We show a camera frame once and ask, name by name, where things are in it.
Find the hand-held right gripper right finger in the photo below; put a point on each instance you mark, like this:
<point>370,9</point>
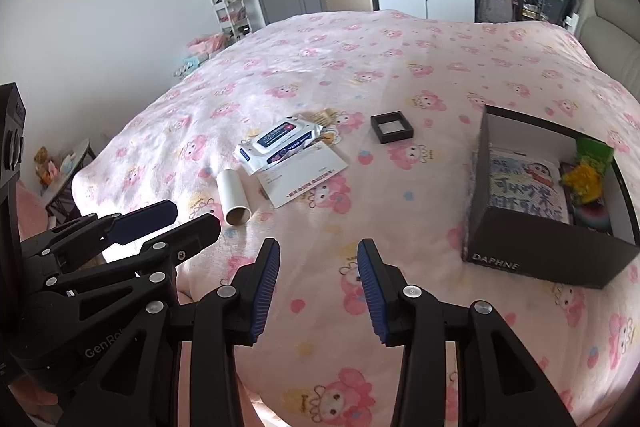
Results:
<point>372,292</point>

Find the pink plush toys pile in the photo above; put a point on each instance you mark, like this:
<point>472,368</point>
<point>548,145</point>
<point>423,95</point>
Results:
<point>202,52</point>

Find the small side table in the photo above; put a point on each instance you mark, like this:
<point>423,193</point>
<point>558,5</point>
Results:
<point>70,177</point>

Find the clear sticker packet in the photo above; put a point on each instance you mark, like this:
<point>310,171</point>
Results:
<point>327,127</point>

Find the black shoe box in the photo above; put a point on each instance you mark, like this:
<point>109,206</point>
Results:
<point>525,252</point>

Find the small plush toys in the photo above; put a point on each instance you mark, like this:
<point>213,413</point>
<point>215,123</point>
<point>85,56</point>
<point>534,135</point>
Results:
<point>50,164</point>

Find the small black frame box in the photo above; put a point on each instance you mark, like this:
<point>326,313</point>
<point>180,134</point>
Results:
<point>395,127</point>

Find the yellow green snack packet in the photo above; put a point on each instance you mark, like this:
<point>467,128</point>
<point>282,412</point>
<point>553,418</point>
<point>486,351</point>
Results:
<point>587,172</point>

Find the grey padded headboard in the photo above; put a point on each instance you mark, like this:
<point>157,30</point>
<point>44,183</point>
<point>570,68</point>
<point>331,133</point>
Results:
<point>610,37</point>

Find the teal round item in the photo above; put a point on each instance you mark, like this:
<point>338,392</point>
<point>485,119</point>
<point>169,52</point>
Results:
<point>595,217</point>

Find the cartoon printed plastic bag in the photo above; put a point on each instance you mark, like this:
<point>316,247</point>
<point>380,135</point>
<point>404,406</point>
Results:
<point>525,187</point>

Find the white envelope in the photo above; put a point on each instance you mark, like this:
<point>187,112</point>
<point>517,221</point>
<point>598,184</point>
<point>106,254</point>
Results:
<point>310,177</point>

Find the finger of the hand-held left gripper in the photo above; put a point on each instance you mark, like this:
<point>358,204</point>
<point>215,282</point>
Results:
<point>195,234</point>
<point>142,222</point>

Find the white shelf rack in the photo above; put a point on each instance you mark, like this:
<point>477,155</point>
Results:
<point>230,9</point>

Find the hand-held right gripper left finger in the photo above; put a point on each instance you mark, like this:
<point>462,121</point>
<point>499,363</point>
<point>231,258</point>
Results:
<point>265,292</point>

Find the white blue wet wipes packet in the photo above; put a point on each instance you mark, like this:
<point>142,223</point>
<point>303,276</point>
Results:
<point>280,142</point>

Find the white paper tube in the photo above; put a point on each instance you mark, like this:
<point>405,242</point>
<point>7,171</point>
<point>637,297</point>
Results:
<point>232,197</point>

